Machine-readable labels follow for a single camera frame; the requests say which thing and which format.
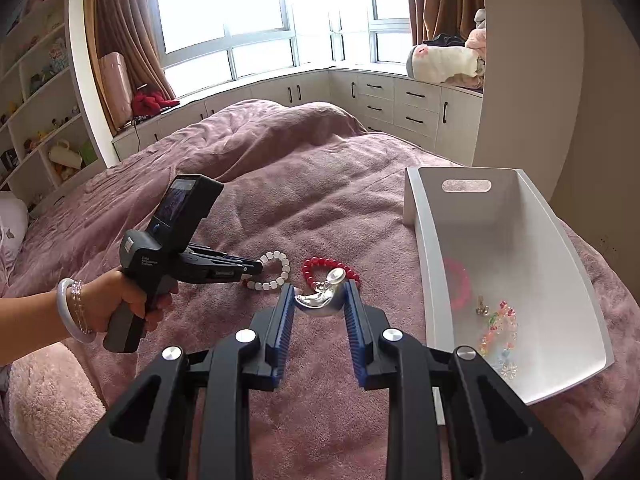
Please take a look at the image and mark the red plush toy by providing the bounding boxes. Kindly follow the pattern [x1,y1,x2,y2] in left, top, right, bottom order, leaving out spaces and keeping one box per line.
[131,91,180,117]

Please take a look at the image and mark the white bead bracelet gold charm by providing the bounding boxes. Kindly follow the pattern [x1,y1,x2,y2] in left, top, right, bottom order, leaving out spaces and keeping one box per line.
[243,250,291,292]

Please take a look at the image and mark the person's left forearm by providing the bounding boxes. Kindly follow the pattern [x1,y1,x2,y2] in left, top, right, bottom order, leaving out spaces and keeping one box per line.
[1,289,72,365]

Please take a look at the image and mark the person's left hand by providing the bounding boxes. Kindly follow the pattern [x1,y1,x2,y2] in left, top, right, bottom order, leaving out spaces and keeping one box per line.
[80,269,178,333]

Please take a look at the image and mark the white wall shelf unit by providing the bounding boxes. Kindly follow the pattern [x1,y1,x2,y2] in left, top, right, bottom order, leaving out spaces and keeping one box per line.
[1,0,119,217]

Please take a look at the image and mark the white pink plush pillow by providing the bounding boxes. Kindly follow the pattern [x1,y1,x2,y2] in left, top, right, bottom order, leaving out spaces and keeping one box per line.
[407,8,487,90]

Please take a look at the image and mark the white jade bangle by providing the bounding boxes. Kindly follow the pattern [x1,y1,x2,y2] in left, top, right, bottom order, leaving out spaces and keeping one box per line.
[55,278,96,344]

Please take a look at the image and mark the pink upright appliance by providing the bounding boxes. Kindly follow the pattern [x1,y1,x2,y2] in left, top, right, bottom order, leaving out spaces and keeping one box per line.
[99,52,134,129]

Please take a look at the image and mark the pastel multicolour bead bracelet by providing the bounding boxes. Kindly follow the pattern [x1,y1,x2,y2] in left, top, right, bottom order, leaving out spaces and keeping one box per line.
[476,300,520,380]

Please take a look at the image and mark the bay window frame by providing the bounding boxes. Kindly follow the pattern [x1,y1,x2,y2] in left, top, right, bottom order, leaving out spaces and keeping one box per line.
[151,0,412,98]

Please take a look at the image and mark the small silver earring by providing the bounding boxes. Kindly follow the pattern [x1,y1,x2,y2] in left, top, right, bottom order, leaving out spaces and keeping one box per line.
[475,296,490,316]

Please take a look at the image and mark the red bead bracelet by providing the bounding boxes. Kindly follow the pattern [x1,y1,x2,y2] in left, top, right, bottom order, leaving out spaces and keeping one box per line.
[300,256,362,295]

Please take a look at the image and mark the left brown curtain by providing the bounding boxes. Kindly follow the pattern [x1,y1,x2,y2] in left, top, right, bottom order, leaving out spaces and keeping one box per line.
[84,0,176,132]

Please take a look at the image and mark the white window seat cabinets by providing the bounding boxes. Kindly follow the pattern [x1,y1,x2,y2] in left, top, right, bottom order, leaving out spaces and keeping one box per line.
[112,66,483,166]

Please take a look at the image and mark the pink bead bracelet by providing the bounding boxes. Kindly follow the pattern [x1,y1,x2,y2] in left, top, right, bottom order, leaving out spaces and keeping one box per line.
[441,257,473,312]

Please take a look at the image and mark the white plastic storage tray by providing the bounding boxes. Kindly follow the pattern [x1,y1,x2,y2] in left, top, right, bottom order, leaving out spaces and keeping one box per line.
[404,167,614,404]

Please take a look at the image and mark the silver shell pendant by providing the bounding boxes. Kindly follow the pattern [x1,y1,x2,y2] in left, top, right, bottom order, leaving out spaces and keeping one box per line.
[294,268,347,316]

